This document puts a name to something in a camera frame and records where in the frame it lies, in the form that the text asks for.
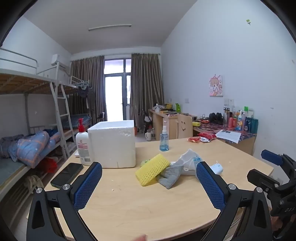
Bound metal bunk bed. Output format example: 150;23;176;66
0;47;93;230

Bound teal box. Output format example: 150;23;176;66
244;117;258;134

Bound right brown curtain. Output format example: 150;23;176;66
129;54;164;129

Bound wooden smiley chair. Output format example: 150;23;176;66
177;114;193;138

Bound white lotion pump bottle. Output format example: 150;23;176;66
76;118;91;166

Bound grey sock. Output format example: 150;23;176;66
157;162;184;189

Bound red bag under bed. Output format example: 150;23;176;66
36;157;57;173

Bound white towel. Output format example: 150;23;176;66
171;149;202;176

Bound green bottle on desk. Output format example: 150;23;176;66
176;103;181;113

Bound blue plaid quilt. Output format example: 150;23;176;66
1;129;61;168

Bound brown curtain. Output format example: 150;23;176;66
69;56;106;124
129;54;164;129

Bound left brown curtain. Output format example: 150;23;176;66
69;56;106;124

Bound white air conditioner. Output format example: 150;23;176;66
51;54;70;69

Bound white styrofoam box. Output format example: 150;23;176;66
88;120;136;168

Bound blue spray bottle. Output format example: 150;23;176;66
159;121;169;152

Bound black smartphone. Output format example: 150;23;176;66
50;163;83;189

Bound anime wall picture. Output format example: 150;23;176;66
209;75;223;97

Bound red white snack packet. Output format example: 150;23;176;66
198;132;217;142

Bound floral tissue pack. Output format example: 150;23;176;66
140;159;150;167

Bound black folding chair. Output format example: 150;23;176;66
96;112;105;123

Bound yellow mesh sponge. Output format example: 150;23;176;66
135;154;170;186

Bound ceiling tube light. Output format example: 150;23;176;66
88;24;132;31

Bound black headphones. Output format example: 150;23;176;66
209;113;223;125

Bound white paper sheet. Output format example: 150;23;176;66
215;130;241;144

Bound balcony glass door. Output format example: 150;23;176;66
104;58;132;121

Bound white kettle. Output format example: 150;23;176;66
145;130;152;141

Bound wooden desk with drawers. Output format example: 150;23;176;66
149;109;196;141

